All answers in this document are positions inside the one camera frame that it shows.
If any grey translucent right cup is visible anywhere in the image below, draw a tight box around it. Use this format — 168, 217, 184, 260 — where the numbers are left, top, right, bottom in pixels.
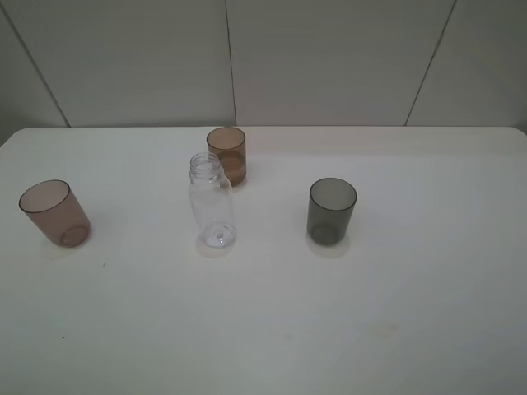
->
306, 178, 358, 246

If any clear plastic water bottle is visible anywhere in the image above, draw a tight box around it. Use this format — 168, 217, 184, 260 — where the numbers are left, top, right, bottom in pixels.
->
189, 152, 237, 249

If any brown translucent middle cup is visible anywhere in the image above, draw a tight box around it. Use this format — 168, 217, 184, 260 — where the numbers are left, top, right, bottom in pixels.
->
207, 127, 247, 187

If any pink translucent left cup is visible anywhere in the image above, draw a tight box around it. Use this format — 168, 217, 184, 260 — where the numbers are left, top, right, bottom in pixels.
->
18, 179, 91, 248

